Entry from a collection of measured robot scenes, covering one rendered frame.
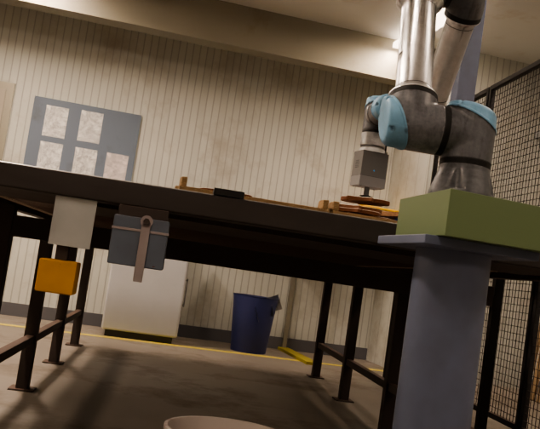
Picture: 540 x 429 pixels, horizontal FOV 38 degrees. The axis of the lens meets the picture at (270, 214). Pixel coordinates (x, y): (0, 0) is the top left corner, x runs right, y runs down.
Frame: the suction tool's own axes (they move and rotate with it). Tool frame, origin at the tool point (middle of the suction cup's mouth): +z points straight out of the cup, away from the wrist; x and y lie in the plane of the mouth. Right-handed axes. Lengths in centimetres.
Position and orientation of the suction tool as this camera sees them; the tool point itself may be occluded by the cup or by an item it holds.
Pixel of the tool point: (364, 203)
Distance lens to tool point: 231.0
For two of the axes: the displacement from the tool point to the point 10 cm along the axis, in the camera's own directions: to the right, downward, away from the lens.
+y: -9.3, -1.6, -3.2
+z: -1.4, 9.9, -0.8
